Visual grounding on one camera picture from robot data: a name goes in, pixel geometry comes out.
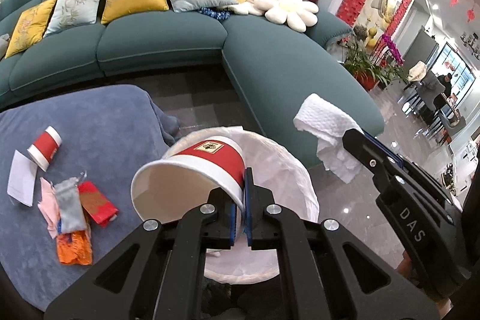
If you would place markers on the white lined trash bin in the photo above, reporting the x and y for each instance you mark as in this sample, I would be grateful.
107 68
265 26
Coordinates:
274 168

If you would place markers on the potted plants with orchids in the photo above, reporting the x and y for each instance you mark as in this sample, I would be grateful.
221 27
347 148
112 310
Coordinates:
372 60

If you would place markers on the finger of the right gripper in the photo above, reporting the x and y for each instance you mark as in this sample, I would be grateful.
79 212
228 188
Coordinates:
374 154

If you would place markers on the white paper sheet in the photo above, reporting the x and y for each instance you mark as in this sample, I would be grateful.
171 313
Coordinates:
21 181

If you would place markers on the right hand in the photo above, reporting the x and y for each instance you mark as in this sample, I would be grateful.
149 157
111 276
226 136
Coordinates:
407 270

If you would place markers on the yellow cushion left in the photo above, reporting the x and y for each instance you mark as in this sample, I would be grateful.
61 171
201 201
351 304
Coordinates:
30 27

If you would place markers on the teal sectional sofa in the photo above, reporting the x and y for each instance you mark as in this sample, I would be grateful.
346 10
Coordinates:
272 68

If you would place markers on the orange plastic bag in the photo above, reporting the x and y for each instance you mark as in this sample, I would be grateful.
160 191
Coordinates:
74 248

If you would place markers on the red envelope packet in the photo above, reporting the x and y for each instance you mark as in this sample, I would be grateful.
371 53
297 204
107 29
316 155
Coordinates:
97 206

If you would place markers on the light grey cushion left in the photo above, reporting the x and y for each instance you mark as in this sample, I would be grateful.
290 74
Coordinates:
72 13

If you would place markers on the white tissue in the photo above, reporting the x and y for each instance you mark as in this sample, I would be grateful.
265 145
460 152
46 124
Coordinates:
328 124

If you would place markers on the blue-grey table cloth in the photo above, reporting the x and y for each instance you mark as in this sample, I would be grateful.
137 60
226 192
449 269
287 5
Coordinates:
107 134

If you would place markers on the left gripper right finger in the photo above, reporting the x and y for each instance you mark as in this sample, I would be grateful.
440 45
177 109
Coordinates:
249 193

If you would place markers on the blue patterned cloth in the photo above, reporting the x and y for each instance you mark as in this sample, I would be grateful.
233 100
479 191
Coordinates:
220 15

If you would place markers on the grey fabric pouch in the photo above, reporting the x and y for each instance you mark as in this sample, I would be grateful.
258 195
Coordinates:
71 213

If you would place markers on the red paper cup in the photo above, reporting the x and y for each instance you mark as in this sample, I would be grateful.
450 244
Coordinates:
44 148
166 189

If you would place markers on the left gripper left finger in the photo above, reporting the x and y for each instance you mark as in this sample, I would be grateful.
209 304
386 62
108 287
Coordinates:
233 219

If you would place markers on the dining chairs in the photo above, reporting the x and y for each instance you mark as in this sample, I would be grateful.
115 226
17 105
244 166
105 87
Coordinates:
435 107

